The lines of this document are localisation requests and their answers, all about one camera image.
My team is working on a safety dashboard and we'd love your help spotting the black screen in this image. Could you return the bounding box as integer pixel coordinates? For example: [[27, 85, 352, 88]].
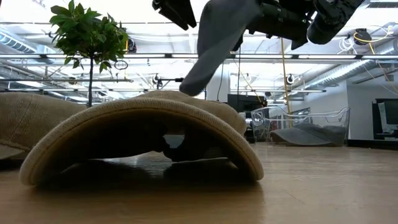
[[227, 94, 268, 113]]

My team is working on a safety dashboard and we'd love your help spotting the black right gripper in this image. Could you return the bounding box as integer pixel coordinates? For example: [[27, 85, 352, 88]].
[[231, 0, 315, 52]]

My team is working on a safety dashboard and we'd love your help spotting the grey baseball cap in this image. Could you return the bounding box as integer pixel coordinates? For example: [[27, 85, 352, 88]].
[[269, 123, 347, 147], [179, 0, 264, 96]]

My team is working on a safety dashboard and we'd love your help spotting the black computer monitor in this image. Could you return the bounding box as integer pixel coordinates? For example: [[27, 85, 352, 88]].
[[372, 98, 398, 140]]

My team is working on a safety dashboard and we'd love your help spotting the green potted plant black pot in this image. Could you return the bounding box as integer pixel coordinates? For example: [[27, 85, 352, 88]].
[[49, 0, 130, 108]]

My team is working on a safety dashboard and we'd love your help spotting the silver ventilation duct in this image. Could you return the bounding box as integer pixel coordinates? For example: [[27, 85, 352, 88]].
[[306, 58, 379, 90]]

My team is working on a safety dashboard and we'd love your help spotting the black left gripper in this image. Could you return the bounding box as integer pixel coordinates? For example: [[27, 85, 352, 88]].
[[151, 0, 198, 31]]

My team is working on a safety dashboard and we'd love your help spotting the black aluminium table frame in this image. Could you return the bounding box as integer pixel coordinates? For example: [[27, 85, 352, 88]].
[[347, 139, 398, 151]]

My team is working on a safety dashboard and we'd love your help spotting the clear plastic bin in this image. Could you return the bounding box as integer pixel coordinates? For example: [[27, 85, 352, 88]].
[[251, 106, 351, 147]]

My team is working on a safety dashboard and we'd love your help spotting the tan baseball cap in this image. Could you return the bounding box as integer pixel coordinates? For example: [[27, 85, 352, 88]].
[[0, 92, 88, 161], [19, 90, 265, 187]]

